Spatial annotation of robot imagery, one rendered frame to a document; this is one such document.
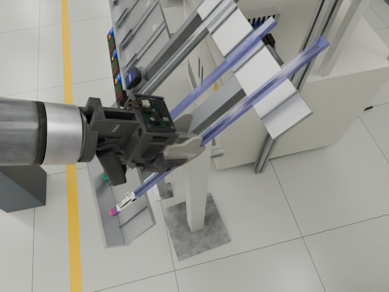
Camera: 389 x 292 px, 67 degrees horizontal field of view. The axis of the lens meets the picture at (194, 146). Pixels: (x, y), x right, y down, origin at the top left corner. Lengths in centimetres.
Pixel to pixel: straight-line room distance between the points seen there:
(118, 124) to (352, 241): 136
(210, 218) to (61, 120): 115
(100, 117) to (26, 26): 222
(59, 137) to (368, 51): 115
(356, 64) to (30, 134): 110
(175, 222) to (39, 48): 151
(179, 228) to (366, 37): 110
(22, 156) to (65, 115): 6
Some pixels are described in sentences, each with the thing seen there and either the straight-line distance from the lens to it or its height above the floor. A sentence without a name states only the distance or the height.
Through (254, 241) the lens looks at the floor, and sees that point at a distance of 145.
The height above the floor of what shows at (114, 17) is 73.
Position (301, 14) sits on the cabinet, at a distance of 138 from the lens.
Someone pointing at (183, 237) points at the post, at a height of 1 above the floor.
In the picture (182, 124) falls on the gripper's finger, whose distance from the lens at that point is 48.
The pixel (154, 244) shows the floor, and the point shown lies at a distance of 143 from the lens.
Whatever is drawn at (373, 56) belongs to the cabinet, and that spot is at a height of 62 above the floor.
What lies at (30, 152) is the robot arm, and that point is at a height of 111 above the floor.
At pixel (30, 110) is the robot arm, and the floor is 113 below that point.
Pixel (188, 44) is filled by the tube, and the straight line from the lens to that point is 64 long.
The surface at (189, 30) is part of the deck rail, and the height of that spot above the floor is 91.
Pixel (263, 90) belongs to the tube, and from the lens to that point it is 46.
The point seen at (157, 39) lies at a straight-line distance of 87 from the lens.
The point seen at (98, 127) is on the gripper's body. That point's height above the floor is 110.
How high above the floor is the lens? 139
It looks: 60 degrees down
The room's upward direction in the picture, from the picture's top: straight up
